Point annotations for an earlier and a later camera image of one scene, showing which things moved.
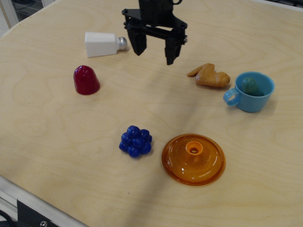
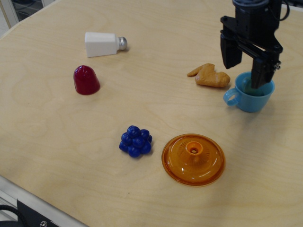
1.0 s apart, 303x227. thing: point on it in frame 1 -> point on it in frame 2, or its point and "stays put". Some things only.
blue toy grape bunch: x=136 y=142 stays put
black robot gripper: x=155 y=18 -> x=252 y=31
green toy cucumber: x=251 y=87 stays put
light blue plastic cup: x=250 y=104 stays put
